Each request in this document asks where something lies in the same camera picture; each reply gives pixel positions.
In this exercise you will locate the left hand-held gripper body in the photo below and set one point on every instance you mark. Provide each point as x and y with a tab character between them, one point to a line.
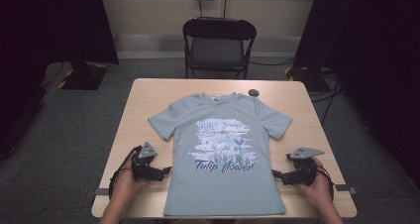
145	164

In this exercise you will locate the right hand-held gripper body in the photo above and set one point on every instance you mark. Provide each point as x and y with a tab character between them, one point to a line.
303	172

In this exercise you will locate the light blue printed t-shirt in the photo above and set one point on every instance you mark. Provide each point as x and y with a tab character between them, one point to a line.
218	191

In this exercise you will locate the person's right hand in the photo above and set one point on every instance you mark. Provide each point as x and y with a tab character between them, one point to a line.
318	192

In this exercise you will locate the person's left hand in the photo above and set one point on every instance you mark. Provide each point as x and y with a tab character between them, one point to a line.
124	184

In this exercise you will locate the grey tape strip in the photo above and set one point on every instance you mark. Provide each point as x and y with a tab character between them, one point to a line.
345	188
100	191

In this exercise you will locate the black stand base striped tape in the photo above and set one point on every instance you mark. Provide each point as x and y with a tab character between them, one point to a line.
84	77
307	78

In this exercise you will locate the black folding chair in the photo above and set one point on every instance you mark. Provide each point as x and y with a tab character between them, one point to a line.
218	52

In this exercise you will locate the black curtain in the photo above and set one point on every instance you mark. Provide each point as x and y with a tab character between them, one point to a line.
49	25
373	52

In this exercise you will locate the vertical wall conduit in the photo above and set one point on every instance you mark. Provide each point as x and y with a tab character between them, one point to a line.
225	2

